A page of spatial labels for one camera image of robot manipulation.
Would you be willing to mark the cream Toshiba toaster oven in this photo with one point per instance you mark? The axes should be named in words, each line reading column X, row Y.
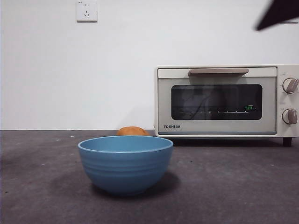
column 280, row 100

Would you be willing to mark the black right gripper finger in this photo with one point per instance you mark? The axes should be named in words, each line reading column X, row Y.
column 282, row 11

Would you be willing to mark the blue ribbed bowl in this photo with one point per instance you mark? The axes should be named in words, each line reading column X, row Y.
column 126, row 168

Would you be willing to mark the brown potato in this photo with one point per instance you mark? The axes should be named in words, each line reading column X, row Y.
column 132, row 131

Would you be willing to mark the cream and beige oven knob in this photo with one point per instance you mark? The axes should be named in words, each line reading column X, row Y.
column 288, row 86
column 289, row 116

